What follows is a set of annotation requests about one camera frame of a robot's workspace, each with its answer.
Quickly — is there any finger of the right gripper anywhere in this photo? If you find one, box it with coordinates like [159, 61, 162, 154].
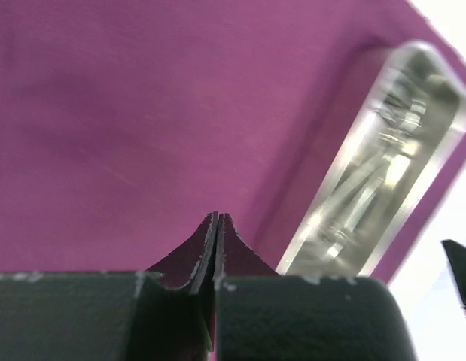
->
[442, 240, 466, 314]

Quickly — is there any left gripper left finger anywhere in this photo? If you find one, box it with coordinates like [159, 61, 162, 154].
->
[0, 212, 218, 360]

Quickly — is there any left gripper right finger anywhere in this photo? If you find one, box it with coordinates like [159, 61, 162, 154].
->
[215, 214, 416, 360]

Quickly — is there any steel instrument tray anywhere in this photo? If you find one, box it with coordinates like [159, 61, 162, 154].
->
[276, 40, 466, 276]

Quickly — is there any purple cloth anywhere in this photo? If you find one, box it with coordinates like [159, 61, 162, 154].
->
[0, 1, 466, 272]

